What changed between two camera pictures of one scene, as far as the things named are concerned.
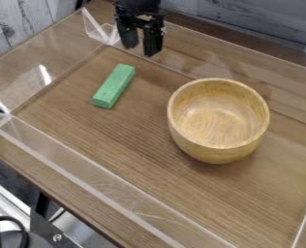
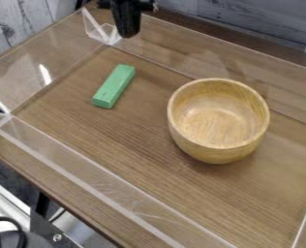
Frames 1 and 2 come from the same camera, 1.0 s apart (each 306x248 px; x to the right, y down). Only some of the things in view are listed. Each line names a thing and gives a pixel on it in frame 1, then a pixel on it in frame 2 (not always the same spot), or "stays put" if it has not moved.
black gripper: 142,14 to 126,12
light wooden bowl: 218,117 stays put
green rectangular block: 109,91 stays put
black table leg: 42,204 stays put
